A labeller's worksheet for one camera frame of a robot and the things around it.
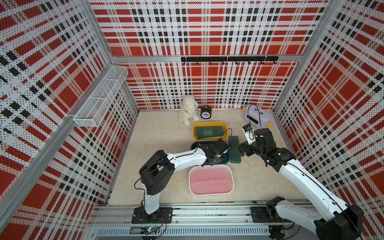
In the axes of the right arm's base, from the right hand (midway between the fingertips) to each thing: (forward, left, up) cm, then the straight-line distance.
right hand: (248, 141), depth 79 cm
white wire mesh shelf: (+22, +91, +5) cm, 93 cm away
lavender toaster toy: (+27, -14, -11) cm, 32 cm away
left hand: (+1, +18, -12) cm, 22 cm away
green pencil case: (+17, +25, -15) cm, 33 cm away
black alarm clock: (+34, +22, -13) cm, 43 cm away
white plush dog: (+27, +34, -4) cm, 43 cm away
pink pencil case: (-12, +21, -14) cm, 28 cm away
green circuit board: (-38, +50, -17) cm, 65 cm away
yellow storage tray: (+25, +22, -16) cm, 37 cm away
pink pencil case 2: (-20, +20, -14) cm, 32 cm away
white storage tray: (-16, +9, -14) cm, 23 cm away
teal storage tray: (-1, +11, -19) cm, 22 cm away
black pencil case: (-9, +16, +7) cm, 20 cm away
